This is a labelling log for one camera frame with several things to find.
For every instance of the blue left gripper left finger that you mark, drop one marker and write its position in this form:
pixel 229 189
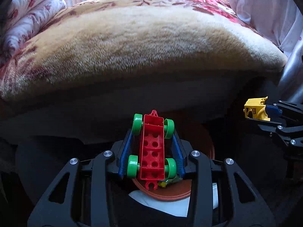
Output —
pixel 124 153

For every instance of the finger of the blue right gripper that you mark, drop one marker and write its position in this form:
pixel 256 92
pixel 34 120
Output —
pixel 273 111

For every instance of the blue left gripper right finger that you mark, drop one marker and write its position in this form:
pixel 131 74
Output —
pixel 178 154

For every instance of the yellow toy truck cab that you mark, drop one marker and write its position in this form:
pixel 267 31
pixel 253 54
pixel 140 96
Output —
pixel 255 108

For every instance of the red toy car chassis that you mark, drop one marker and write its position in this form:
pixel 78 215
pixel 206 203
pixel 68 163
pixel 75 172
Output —
pixel 151 166

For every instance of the red round trash bin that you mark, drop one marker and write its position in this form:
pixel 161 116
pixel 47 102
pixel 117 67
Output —
pixel 180 189

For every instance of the white trash bin liner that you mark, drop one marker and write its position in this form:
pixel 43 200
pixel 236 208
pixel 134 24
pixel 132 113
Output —
pixel 178 208

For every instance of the sheer white curtain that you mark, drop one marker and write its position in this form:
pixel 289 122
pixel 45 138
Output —
pixel 278 20

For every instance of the floral plush bed blanket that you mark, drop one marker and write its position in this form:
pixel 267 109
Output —
pixel 103 40

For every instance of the folded pink floral quilt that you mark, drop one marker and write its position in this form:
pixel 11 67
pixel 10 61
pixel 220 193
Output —
pixel 24 20

